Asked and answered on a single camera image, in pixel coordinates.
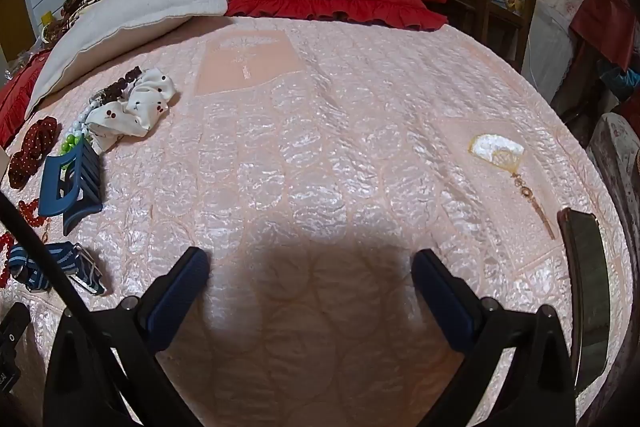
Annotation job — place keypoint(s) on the white cherry print scrunchie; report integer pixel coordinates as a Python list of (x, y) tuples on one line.
[(135, 112)]

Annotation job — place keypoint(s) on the yellow box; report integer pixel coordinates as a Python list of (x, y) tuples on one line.
[(47, 18)]

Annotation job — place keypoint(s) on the white pillow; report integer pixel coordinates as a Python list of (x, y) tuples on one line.
[(125, 12)]

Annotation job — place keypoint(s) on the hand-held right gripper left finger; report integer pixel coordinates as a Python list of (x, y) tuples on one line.
[(175, 302)]

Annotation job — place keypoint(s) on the blue striped hair clip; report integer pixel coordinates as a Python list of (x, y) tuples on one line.
[(60, 254)]

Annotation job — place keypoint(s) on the dark red polka dot scrunchie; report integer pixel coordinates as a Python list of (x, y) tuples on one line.
[(32, 152)]

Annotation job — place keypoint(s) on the white hairpin with gold tassel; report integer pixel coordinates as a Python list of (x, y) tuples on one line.
[(492, 149)]

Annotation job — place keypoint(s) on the pink quilted bedspread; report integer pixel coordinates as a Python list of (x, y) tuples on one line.
[(325, 132)]

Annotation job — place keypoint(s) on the black smartphone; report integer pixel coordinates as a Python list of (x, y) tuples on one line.
[(587, 287)]

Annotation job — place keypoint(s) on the small white green flower clip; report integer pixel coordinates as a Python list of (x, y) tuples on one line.
[(75, 129)]

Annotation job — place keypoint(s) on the blue hair claw clip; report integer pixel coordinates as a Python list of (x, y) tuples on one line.
[(52, 192)]

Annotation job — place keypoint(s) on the clear plastic bags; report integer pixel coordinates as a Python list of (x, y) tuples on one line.
[(20, 62)]

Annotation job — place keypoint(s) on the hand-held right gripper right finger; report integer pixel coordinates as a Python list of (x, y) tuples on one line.
[(447, 302)]

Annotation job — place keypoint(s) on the red cloth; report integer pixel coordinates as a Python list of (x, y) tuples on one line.
[(600, 17)]

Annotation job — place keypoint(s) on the teal cloth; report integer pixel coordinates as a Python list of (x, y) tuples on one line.
[(620, 79)]

